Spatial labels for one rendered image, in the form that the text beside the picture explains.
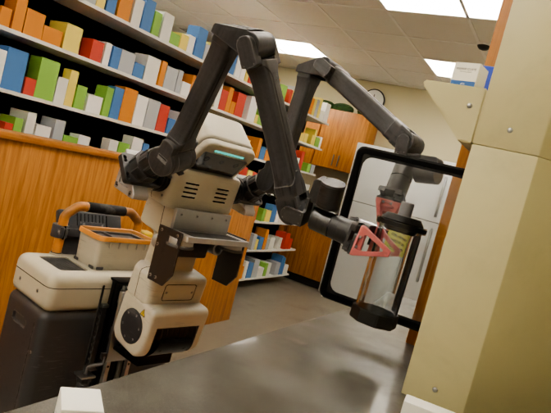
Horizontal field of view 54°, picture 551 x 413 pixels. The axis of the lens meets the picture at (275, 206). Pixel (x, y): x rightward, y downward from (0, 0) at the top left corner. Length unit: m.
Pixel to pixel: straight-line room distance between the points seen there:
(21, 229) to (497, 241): 2.21
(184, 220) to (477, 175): 0.87
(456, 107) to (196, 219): 0.85
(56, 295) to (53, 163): 1.12
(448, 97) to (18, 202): 2.09
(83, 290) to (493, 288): 1.24
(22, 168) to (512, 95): 2.14
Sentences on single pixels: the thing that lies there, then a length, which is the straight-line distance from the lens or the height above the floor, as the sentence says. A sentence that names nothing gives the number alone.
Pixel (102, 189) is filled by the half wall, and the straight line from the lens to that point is 3.02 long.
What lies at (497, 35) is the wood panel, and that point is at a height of 1.72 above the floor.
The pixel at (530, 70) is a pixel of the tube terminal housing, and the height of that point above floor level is 1.55.
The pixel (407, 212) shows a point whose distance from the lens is 1.19.
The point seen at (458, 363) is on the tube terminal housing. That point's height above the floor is 1.03.
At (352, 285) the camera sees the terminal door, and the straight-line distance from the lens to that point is 1.40.
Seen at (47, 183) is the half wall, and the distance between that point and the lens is 2.79.
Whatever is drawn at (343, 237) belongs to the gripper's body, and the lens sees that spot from 1.21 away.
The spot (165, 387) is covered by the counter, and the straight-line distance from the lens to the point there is 0.83.
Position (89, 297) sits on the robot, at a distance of 1.84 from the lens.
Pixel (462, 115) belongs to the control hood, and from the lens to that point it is 1.05.
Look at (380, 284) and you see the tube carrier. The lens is 1.17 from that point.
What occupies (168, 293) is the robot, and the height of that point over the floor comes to 0.84.
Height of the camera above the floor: 1.28
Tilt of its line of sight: 4 degrees down
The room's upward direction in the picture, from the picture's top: 15 degrees clockwise
